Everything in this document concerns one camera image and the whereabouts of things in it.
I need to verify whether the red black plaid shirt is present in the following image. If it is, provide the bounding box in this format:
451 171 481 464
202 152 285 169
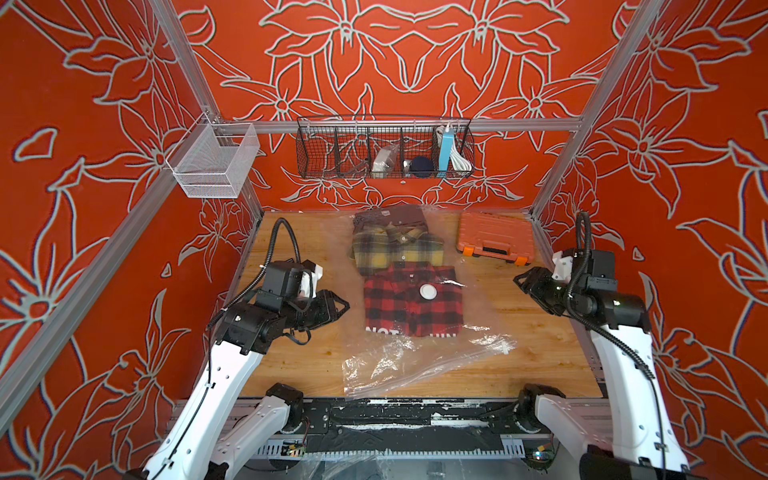
363 263 464 338

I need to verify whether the clear plastic vacuum bag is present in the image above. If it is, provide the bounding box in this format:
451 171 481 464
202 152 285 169
322 205 518 398

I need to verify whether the yellow green plaid shirt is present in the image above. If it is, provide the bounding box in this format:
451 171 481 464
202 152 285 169
349 225 444 276

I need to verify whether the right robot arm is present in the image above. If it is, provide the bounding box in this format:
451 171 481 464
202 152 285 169
514 211 694 479

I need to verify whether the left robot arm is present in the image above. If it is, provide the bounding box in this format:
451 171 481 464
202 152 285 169
124 218 350 479

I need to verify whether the white vacuum bag valve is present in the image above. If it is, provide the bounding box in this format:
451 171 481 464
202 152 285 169
419 283 438 301

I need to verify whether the orange plastic tool case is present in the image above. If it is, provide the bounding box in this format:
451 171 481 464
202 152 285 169
456 212 536 266

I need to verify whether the grey packet in basket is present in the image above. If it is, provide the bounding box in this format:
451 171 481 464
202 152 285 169
371 145 398 179

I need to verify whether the dark blue round object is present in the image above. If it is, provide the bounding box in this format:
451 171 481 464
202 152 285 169
409 156 435 179

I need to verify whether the light blue box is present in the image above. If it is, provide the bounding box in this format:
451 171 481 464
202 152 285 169
436 127 454 178

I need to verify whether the white coiled cable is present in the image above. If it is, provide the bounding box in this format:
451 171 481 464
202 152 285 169
449 139 474 175

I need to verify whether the black wire wall basket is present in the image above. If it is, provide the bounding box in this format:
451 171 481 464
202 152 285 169
296 115 476 180

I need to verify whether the white wire wall basket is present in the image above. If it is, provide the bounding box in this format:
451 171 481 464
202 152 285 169
168 123 261 199

